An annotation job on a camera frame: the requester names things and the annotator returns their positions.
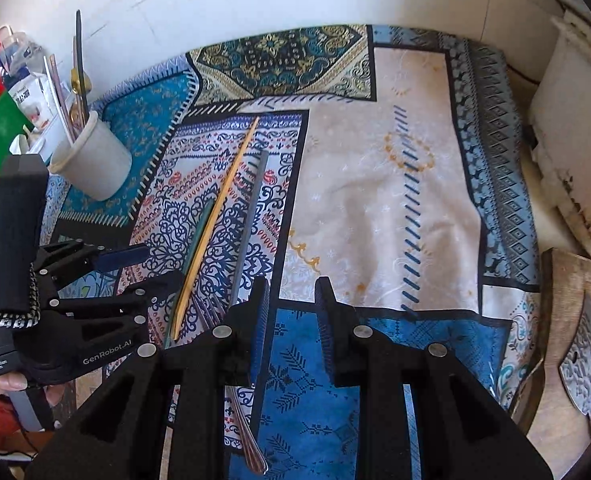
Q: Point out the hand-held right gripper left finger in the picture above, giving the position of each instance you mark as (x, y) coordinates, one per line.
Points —
(260, 320)

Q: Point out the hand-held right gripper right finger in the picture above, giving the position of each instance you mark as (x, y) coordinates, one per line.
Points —
(321, 320)

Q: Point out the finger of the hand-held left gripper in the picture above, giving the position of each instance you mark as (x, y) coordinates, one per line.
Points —
(160, 285)
(120, 257)

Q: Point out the green chopstick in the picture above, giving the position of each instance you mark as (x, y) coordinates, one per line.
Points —
(194, 260)

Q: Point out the white plastic cup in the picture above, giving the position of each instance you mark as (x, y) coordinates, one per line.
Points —
(95, 165)

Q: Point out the wooden chopstick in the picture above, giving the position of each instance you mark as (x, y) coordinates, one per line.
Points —
(222, 210)

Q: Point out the silver fork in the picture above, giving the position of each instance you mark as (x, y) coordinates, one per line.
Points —
(248, 440)

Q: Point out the person's left hand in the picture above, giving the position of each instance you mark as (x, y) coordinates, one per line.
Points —
(10, 384)

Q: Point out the green plastic board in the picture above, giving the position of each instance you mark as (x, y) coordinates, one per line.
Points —
(0, 150)

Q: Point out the dark grey chopstick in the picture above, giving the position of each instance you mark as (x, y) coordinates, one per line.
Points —
(250, 210)

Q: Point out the white carton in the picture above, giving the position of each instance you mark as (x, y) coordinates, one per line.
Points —
(30, 97)

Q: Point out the patterned patchwork tablecloth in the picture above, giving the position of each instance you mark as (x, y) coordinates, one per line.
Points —
(375, 185)

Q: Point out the wooden cutting board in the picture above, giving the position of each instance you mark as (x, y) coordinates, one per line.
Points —
(560, 300)

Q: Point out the hammered metal cleaver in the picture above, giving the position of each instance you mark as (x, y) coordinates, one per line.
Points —
(585, 360)

